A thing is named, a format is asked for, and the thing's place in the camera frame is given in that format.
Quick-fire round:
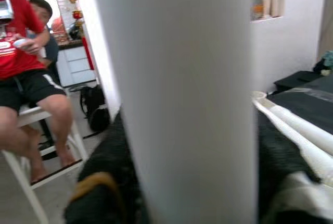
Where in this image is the black backpack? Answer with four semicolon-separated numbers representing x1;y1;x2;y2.
79;85;112;133

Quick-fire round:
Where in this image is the white wooden stool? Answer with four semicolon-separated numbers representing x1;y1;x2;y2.
0;88;89;224

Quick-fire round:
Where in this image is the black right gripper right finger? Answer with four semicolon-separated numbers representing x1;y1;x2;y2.
256;118;333;224

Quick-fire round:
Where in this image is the tan rubber band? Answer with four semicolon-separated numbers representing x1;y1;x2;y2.
70;171;123;210

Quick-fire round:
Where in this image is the white kitchen cabinet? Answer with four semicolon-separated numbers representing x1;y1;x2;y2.
55;45;99;88

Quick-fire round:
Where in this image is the clear plastic bag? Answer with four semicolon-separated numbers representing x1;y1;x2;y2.
293;85;333;100

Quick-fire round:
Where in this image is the person in dark shirt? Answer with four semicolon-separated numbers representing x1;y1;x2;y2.
27;0;62;84

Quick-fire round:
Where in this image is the white plastic children table top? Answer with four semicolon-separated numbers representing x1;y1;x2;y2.
251;91;333;183

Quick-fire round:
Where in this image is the red hanging decoration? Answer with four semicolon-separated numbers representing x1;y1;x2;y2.
60;0;96;71

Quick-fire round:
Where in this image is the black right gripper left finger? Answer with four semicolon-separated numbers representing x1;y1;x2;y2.
64;108;151;224

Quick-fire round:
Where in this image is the black tablecloth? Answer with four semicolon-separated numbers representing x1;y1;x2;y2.
267;75;333;136

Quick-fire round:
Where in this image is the person in red shirt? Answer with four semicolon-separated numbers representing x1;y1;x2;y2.
0;0;79;183

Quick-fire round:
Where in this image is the white cup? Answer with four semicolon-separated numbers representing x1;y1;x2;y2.
14;39;35;51

